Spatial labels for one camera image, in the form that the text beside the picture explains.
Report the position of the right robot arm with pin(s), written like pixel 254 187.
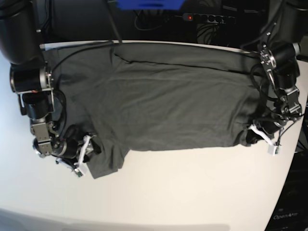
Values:
pixel 30 79

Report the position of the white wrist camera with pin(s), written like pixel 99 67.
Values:
pixel 274 150
pixel 80 171

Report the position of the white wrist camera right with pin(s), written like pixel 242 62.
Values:
pixel 80 171

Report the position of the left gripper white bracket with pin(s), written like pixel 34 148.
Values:
pixel 264 129

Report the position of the blue box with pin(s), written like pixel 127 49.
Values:
pixel 150 4

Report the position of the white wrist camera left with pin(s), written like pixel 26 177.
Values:
pixel 274 150

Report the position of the grey T-shirt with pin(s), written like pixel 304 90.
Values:
pixel 155 97

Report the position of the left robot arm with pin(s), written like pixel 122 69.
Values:
pixel 278 46

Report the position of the black OpenArm box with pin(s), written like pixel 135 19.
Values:
pixel 291 210

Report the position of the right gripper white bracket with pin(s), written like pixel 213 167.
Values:
pixel 72 153

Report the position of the black power strip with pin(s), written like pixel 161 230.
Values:
pixel 208 18

